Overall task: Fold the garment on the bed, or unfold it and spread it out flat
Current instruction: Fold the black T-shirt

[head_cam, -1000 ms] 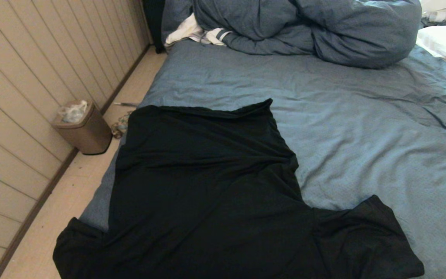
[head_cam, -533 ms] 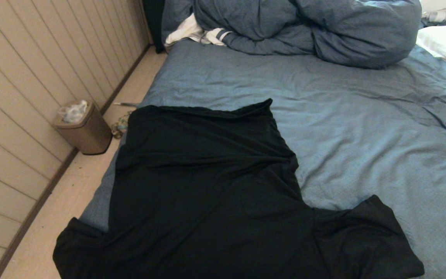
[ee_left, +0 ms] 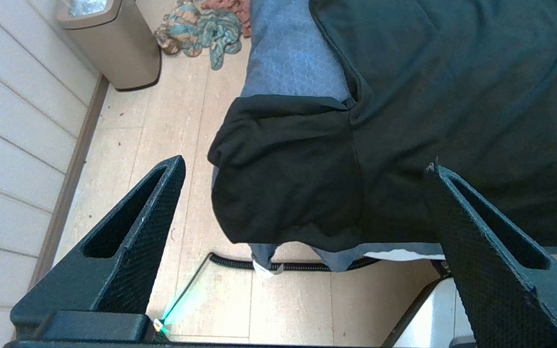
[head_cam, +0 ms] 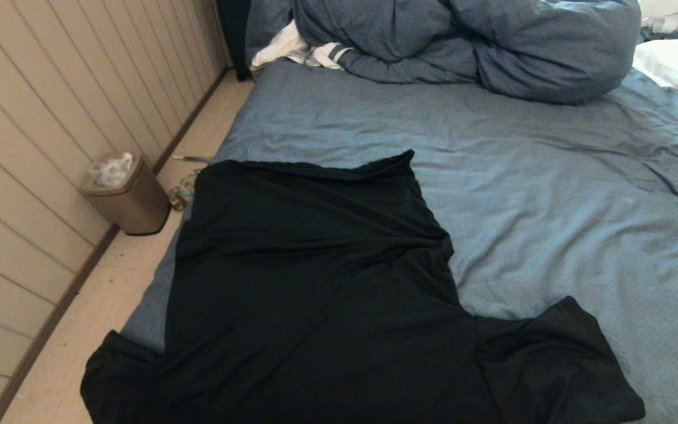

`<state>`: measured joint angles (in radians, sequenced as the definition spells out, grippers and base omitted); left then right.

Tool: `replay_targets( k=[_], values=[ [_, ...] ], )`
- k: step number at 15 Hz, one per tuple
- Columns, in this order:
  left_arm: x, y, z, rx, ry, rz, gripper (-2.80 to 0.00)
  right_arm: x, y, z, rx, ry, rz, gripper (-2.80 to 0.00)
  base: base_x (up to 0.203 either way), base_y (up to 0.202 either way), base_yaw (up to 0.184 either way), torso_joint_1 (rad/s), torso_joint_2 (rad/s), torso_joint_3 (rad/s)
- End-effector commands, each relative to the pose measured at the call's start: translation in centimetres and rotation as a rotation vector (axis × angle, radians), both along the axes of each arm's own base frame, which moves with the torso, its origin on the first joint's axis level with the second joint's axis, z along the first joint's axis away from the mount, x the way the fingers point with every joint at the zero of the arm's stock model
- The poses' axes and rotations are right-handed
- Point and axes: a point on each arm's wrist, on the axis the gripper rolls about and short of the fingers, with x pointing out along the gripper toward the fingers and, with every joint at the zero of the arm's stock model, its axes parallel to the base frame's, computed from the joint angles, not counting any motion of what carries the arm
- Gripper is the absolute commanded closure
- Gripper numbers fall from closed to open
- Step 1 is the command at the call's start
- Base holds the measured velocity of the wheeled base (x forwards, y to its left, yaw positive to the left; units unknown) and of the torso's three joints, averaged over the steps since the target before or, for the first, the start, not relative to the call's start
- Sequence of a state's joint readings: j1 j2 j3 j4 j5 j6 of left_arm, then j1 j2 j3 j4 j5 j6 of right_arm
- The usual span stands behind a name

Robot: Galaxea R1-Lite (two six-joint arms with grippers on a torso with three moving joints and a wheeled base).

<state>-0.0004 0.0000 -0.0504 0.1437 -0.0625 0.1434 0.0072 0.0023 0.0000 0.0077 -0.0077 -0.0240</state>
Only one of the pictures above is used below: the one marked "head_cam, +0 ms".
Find blue bed sheet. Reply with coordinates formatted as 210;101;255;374
117;59;678;424

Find white striped garment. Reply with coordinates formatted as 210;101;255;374
251;21;351;71

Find black bedside furniture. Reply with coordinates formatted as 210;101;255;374
217;0;252;81

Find bronze trash bin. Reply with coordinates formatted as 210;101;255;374
80;153;170;236

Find black printed t-shirt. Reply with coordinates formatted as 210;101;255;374
80;149;647;424

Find crumpled blue duvet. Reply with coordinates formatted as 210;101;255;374
245;0;643;105

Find green patterned slippers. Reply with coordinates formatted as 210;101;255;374
168;170;203;211

